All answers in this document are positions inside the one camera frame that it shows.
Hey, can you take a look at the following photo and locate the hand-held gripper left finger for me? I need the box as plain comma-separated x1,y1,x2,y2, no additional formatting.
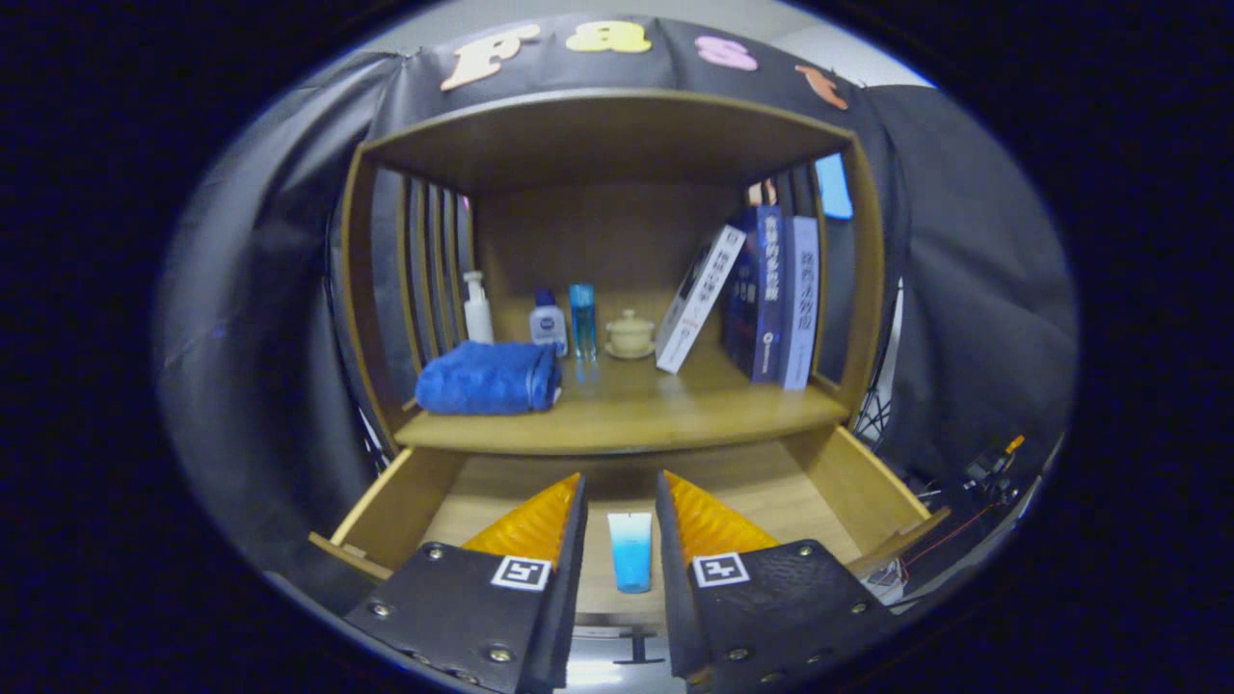
345,472,589,694

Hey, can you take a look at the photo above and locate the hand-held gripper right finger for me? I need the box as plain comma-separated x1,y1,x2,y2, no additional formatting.
656,470,902,693

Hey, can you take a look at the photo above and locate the light blue tube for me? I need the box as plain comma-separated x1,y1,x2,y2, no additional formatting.
607,512,654,595

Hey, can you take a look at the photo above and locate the black drawer knob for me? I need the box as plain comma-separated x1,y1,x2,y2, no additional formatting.
613,631,666,666

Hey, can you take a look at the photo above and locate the wooden drawer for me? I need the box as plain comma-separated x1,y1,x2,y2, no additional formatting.
308,424,951,666

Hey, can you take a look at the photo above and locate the wooden countertop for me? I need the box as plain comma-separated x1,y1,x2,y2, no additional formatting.
393,337,851,456

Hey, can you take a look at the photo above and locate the wooden cabinet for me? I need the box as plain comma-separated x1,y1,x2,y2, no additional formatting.
328,89,886,464

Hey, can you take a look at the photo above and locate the folded blue towel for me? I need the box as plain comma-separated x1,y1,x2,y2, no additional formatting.
416,340,563,416

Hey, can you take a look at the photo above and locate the beige lidded teacup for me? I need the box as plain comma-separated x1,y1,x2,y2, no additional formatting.
604,308,657,361

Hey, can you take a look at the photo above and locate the white bottle with blue cap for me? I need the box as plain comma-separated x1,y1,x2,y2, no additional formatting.
529,288,569,358

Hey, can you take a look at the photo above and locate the metal tripod stand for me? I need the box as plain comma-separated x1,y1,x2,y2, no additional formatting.
853,280,907,449

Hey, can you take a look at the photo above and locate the clear blue bottle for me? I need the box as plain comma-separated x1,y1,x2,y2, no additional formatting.
569,282,598,362

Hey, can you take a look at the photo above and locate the white pump bottle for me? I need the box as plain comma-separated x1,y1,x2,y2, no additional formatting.
463,271,496,346

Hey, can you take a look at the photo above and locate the white book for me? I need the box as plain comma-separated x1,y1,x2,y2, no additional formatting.
655,225,748,375

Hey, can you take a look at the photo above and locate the dark blue book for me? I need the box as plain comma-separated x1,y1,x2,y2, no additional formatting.
721,204,784,384

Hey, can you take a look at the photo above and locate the light purple book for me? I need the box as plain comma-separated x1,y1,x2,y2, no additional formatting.
779,215,821,391

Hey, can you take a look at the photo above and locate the black and orange equipment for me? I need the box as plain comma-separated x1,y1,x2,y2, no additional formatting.
950,434,1028,502

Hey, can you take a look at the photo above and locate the black backdrop cloth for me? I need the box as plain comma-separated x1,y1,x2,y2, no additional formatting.
154,14,1079,599

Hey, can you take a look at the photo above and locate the red cable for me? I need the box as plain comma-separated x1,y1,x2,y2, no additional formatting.
901,501,1004,570

